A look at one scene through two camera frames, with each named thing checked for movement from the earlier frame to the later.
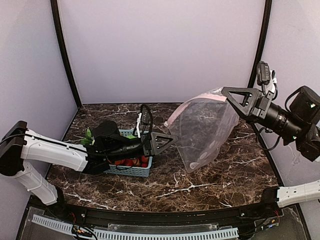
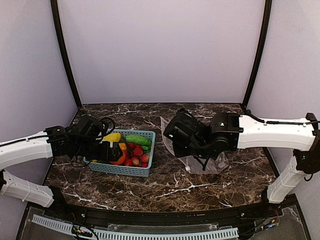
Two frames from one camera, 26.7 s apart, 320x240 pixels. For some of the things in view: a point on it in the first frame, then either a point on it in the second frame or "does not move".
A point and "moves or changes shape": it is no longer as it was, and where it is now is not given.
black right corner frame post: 253,80 does not move
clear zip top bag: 200,125 moves or changes shape
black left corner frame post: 58,27 does not move
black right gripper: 261,105 to 178,149
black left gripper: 149,144 to 113,151
